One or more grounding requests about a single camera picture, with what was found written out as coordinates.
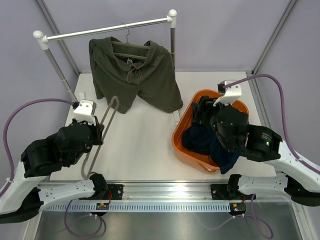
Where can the white slotted cable duct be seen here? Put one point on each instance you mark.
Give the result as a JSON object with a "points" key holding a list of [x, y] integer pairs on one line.
{"points": [[143, 207]]}

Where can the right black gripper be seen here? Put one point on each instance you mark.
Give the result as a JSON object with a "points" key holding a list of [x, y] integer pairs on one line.
{"points": [[205, 105]]}

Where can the white clothes rack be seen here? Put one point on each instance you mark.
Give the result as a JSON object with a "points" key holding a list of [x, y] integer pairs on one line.
{"points": [[44, 40]]}

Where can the grey hanger under olive shorts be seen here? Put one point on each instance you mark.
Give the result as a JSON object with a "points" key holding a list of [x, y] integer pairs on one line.
{"points": [[127, 47]]}

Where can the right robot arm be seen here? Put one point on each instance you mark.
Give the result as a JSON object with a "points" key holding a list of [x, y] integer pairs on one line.
{"points": [[294, 177]]}

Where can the olive green shorts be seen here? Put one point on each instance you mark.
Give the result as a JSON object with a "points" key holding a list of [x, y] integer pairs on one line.
{"points": [[152, 79]]}

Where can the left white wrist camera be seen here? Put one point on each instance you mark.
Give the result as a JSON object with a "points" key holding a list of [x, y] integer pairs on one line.
{"points": [[84, 112]]}

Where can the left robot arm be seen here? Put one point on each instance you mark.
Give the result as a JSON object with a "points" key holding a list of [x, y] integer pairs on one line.
{"points": [[24, 198]]}

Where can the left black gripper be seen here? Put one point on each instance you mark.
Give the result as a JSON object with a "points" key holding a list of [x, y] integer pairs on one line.
{"points": [[97, 130]]}

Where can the navy blue shorts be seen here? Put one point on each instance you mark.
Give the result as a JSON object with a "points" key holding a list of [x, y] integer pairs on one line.
{"points": [[203, 140]]}

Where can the aluminium mounting rail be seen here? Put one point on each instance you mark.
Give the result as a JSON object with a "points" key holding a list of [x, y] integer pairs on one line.
{"points": [[151, 191]]}

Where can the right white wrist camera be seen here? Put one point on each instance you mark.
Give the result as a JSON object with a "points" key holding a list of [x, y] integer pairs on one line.
{"points": [[230, 92]]}

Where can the grey hanger with metal hook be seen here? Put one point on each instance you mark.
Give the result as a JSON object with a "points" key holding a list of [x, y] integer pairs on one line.
{"points": [[102, 134]]}

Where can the orange plastic basket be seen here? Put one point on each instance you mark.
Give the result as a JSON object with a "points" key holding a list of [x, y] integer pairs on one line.
{"points": [[201, 162]]}

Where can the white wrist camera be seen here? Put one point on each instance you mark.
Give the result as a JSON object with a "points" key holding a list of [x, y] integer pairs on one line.
{"points": [[230, 92], [84, 112]]}

